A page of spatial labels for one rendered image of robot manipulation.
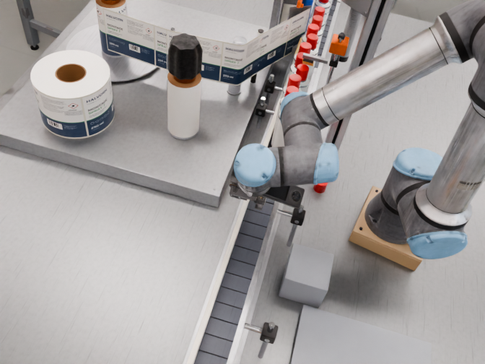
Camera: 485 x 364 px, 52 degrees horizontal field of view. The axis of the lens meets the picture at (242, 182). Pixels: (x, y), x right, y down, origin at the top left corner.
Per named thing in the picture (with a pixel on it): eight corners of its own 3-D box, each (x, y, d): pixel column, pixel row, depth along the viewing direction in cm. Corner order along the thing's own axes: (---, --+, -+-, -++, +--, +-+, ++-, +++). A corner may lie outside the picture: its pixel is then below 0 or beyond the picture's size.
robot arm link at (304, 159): (332, 120, 96) (275, 125, 96) (341, 162, 89) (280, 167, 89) (329, 150, 102) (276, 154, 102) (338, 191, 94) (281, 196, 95)
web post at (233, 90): (229, 84, 157) (234, 33, 143) (242, 88, 157) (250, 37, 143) (224, 93, 155) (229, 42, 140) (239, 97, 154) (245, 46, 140)
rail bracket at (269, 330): (237, 341, 110) (245, 308, 97) (268, 351, 109) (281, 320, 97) (232, 355, 108) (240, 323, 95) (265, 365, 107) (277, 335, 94)
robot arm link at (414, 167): (422, 178, 128) (442, 140, 118) (437, 220, 119) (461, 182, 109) (376, 177, 127) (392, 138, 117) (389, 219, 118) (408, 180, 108)
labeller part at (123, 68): (93, 16, 173) (92, 13, 172) (177, 38, 170) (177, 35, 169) (47, 68, 153) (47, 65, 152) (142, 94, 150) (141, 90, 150)
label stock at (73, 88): (78, 149, 134) (69, 109, 123) (26, 116, 139) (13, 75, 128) (129, 110, 145) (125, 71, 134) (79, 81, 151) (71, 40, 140)
